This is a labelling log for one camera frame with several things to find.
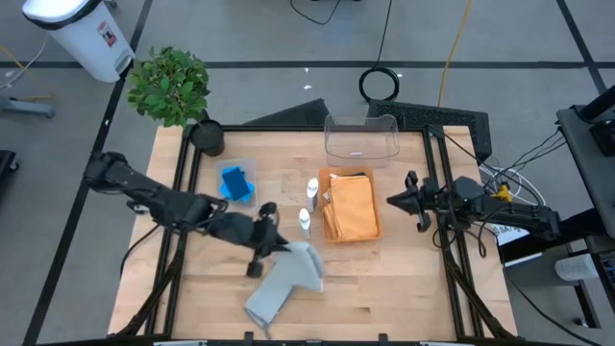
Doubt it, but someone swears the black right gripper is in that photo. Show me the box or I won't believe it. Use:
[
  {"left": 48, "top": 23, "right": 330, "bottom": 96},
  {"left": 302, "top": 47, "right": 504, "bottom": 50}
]
[{"left": 386, "top": 170, "right": 455, "bottom": 234}]

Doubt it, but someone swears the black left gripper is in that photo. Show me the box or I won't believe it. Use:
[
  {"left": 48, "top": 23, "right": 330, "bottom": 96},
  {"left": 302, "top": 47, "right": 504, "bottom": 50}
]
[{"left": 246, "top": 201, "right": 292, "bottom": 279}]

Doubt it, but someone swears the white plastic polish bottle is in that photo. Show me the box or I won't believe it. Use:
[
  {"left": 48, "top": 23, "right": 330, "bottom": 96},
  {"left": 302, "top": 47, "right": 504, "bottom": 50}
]
[
  {"left": 297, "top": 207, "right": 312, "bottom": 242},
  {"left": 306, "top": 177, "right": 320, "bottom": 213}
]

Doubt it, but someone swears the orange yellow dish towel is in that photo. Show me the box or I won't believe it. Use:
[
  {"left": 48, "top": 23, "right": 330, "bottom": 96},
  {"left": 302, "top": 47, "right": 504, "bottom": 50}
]
[{"left": 322, "top": 175, "right": 380, "bottom": 241}]

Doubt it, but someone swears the dark blue sponge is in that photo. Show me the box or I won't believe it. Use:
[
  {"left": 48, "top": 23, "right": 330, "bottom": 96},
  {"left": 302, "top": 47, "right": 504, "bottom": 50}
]
[{"left": 221, "top": 166, "right": 251, "bottom": 201}]

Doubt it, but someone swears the orange plastic bin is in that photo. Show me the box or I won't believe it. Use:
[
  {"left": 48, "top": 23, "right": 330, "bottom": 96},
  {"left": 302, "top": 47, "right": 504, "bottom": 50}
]
[{"left": 318, "top": 165, "right": 384, "bottom": 244}]

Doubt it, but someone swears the large clear plastic bin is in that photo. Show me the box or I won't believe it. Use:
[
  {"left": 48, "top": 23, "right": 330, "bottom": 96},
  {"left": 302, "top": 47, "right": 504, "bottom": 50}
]
[{"left": 323, "top": 113, "right": 401, "bottom": 169}]

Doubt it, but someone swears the black perforated computer case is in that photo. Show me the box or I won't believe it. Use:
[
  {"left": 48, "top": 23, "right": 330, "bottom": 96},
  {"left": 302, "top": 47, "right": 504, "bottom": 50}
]
[{"left": 367, "top": 99, "right": 493, "bottom": 162}]

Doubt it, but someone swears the small clear plastic bin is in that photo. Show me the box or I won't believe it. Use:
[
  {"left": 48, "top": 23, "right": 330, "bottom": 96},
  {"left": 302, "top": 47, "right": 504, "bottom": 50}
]
[{"left": 214, "top": 158, "right": 259, "bottom": 208}]

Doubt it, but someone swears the white paper label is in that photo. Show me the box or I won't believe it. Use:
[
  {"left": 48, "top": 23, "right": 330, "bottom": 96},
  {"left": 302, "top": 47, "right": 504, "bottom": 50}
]
[{"left": 492, "top": 223, "right": 529, "bottom": 247}]

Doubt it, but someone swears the black computer tower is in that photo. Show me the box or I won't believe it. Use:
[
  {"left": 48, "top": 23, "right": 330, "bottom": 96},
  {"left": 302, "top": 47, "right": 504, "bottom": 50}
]
[{"left": 243, "top": 98, "right": 332, "bottom": 128}]

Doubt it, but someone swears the grey roll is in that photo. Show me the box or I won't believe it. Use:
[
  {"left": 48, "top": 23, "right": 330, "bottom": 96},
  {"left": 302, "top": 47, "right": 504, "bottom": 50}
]
[{"left": 554, "top": 253, "right": 600, "bottom": 283}]

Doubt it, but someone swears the grey black equipment cart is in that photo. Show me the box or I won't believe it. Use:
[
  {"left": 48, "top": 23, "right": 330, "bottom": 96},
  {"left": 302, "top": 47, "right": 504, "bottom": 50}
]
[{"left": 555, "top": 84, "right": 615, "bottom": 241}]

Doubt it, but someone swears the green potted plant black pot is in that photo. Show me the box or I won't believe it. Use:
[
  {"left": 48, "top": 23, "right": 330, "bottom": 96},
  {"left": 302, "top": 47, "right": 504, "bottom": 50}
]
[{"left": 125, "top": 45, "right": 227, "bottom": 158}]

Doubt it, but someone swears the black floor equipment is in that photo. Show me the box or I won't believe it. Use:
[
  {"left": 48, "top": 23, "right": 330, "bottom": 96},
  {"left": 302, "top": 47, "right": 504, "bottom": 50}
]
[{"left": 0, "top": 150, "right": 20, "bottom": 188}]

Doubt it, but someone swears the grey stand base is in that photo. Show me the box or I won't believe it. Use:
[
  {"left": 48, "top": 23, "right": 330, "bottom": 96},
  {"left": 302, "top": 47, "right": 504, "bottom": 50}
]
[{"left": 0, "top": 94, "right": 57, "bottom": 120}]

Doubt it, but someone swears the white step trash can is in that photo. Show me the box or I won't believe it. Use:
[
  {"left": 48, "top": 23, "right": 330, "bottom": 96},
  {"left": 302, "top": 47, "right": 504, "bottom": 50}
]
[{"left": 21, "top": 0, "right": 136, "bottom": 84}]

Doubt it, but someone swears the white cable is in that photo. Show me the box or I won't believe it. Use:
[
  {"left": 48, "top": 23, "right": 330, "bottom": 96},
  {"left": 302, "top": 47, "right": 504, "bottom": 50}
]
[{"left": 479, "top": 162, "right": 542, "bottom": 198}]

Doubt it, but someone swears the black coiled floor cable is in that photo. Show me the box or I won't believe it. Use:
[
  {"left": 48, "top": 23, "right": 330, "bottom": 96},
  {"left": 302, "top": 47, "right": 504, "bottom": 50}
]
[{"left": 357, "top": 0, "right": 401, "bottom": 103}]

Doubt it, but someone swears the black aluminium table frame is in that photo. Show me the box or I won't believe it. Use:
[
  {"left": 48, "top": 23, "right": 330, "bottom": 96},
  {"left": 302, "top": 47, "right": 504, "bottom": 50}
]
[{"left": 114, "top": 123, "right": 518, "bottom": 346}]

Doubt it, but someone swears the yellow cable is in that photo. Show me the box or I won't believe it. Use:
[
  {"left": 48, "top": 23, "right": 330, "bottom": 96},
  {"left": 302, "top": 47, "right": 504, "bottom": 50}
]
[{"left": 436, "top": 0, "right": 475, "bottom": 108}]

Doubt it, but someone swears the black metal stand frame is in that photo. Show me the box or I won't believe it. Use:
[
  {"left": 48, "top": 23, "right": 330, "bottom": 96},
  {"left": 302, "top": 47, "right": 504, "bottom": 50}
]
[{"left": 499, "top": 209, "right": 615, "bottom": 331}]

